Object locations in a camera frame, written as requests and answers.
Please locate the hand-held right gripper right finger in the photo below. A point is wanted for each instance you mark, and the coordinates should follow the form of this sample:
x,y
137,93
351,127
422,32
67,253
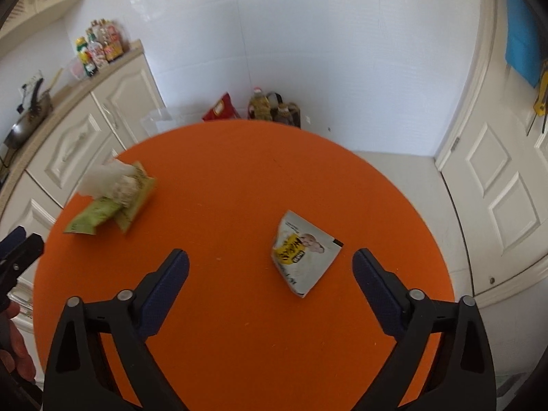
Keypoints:
x,y
376,295

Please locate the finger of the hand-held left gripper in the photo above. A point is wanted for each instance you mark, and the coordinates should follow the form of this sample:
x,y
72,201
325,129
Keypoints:
x,y
21,250

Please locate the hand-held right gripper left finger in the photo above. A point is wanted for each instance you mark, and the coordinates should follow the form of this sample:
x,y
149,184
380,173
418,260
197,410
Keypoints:
x,y
167,291

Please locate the white snack packet yellow label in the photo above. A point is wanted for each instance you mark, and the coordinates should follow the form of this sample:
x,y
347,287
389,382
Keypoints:
x,y
299,257

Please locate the person's left hand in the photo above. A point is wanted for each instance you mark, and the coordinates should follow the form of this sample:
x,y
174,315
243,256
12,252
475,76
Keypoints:
x,y
17,351

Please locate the green snack packet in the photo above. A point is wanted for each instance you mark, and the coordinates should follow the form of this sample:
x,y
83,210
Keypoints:
x,y
139,197
92,216

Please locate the white crumpled tissue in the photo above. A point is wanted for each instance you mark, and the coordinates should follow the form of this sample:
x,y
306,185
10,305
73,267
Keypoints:
x,y
100,177

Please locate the cream kitchen base cabinet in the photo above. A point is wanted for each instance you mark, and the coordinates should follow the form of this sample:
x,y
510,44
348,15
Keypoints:
x,y
72,145

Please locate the orange round table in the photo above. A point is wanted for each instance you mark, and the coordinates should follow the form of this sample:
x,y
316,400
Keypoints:
x,y
239,188

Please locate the metal cooking pan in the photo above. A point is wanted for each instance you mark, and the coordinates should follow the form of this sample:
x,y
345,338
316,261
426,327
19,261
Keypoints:
x,y
28,120

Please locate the clear plastic container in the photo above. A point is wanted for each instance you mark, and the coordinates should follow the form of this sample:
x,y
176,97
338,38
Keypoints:
x,y
158,122

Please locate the white panel door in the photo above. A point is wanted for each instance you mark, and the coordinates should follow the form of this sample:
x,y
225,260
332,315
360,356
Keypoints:
x,y
492,171

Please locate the clear plastic jug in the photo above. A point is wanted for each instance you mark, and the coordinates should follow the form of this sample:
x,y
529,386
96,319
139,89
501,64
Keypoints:
x,y
75,70

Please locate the red rice bag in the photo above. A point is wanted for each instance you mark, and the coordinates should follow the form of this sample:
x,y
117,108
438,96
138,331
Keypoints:
x,y
220,109

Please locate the yellow green label bottle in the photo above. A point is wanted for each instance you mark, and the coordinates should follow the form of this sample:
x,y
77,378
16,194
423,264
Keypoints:
x,y
85,58

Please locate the yellow cooking oil bottle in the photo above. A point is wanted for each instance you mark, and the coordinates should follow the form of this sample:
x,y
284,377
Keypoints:
x,y
260,107

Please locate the red label sauce bottle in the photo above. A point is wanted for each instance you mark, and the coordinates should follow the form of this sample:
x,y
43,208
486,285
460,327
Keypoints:
x,y
114,43

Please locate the yellow hanging tool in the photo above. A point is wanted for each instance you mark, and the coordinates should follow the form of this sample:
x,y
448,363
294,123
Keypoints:
x,y
541,102

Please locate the blue hanging cloth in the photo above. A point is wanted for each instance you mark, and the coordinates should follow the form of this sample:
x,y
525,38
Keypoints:
x,y
520,43

